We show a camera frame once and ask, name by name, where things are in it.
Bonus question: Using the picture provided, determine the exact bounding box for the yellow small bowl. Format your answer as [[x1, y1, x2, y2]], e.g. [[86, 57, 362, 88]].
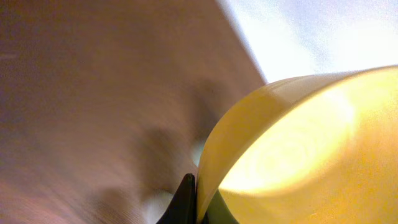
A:
[[197, 66, 397, 223]]

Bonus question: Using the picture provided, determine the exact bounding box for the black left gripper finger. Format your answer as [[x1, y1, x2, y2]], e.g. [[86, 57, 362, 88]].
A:
[[157, 173, 197, 224]]

